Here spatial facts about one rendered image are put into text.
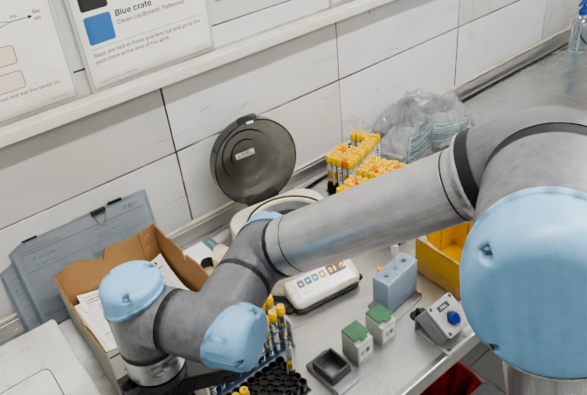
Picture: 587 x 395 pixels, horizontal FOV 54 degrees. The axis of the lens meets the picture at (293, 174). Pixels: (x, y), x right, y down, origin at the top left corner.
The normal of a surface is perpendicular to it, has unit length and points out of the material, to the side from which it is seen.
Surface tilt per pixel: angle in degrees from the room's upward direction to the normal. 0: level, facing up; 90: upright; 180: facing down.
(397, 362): 0
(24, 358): 0
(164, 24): 93
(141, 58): 93
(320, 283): 25
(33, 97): 95
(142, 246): 88
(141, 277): 0
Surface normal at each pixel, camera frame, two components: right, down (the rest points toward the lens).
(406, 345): -0.10, -0.83
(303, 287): 0.12, -0.57
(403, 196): -0.66, -0.04
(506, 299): -0.39, 0.45
